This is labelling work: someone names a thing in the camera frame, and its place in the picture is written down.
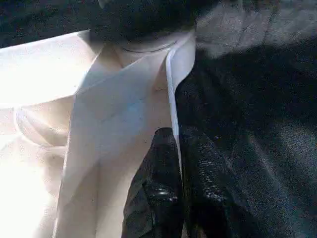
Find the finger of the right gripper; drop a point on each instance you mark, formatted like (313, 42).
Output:
(143, 22)

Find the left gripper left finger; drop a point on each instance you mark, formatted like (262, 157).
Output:
(158, 186)

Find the white plastic table top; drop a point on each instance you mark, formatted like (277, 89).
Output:
(74, 124)

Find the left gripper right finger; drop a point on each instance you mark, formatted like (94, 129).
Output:
(215, 193)

